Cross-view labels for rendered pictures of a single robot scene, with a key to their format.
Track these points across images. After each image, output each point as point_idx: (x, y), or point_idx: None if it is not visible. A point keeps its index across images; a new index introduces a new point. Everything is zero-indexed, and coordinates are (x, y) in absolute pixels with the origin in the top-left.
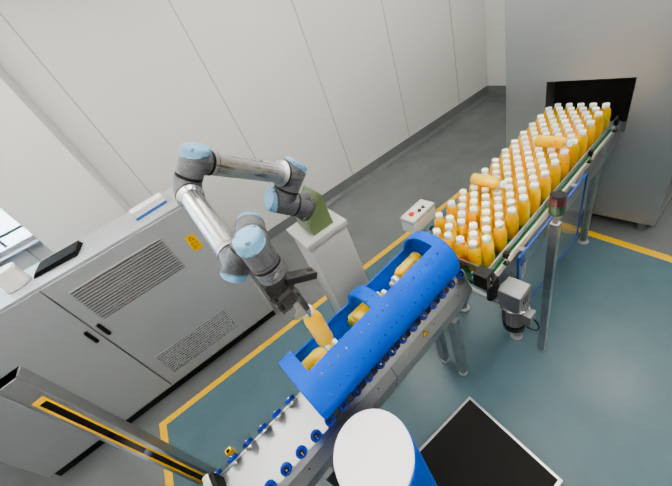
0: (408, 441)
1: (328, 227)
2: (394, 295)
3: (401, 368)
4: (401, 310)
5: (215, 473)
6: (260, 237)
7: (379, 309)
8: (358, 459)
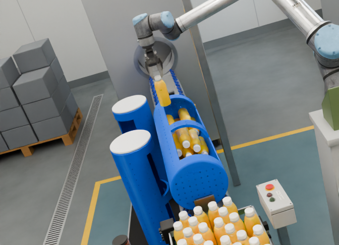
0: (120, 151)
1: (328, 127)
2: (167, 138)
3: None
4: (162, 146)
5: (173, 94)
6: (133, 21)
7: (165, 130)
8: (132, 136)
